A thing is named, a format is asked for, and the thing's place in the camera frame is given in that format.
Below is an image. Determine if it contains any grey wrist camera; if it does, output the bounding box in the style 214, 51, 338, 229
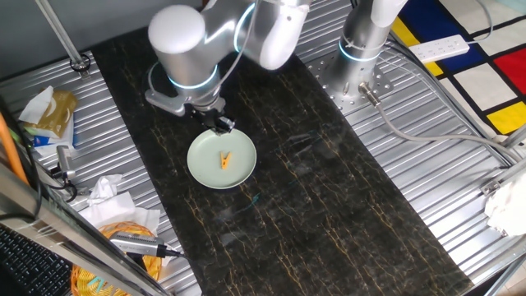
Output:
144, 88, 186, 118

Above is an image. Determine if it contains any grey power strip cable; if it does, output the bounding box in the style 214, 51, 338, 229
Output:
466, 0, 494, 45

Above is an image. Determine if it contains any colourful block pattern mat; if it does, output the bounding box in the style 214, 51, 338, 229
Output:
390, 0, 526, 136

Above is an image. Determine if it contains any yellow wicker basket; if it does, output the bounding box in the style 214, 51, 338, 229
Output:
70, 221, 164, 296

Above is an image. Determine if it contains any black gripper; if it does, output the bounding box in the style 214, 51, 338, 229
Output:
187, 98, 237, 136

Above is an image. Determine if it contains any aluminium frame beam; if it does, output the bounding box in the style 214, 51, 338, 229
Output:
0, 164, 172, 296

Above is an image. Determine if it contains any pale green round plate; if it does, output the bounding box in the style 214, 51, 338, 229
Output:
187, 127, 258, 191

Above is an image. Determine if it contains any dark marble pattern mat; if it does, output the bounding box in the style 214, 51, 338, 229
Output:
90, 24, 473, 296

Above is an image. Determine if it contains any white power strip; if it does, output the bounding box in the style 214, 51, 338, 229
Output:
408, 34, 471, 64

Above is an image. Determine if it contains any silver perforated base plate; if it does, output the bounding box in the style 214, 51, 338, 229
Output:
306, 51, 395, 116

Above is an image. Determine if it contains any yellow tissue box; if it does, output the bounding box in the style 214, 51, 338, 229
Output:
18, 85, 79, 157

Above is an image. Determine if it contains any orange tube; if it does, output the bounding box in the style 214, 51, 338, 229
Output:
0, 113, 30, 186

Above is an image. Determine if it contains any white cloth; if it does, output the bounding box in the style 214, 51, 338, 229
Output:
483, 174, 526, 238

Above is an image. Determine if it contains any silver ribbed camera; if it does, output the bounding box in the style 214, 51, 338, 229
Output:
108, 230, 168, 259

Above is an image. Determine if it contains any black camera cable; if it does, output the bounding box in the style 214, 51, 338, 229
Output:
158, 244, 191, 261

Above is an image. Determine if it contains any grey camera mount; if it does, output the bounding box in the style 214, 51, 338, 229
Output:
48, 144, 90, 202

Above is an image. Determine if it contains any white paper towel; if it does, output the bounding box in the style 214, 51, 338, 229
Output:
77, 191, 182, 268

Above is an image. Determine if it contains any small aluminium bracket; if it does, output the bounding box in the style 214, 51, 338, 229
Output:
479, 178, 502, 197

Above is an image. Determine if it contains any black keyboard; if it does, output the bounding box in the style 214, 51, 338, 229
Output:
0, 224, 75, 296

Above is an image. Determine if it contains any aluminium post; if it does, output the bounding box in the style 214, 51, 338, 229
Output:
35, 0, 91, 79

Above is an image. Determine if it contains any grey base hose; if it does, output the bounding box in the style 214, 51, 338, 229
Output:
358, 81, 523, 164

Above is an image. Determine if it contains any crumpled white tissue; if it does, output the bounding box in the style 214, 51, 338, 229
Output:
86, 173, 123, 206

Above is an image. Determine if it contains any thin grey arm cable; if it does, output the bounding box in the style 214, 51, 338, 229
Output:
207, 0, 264, 94

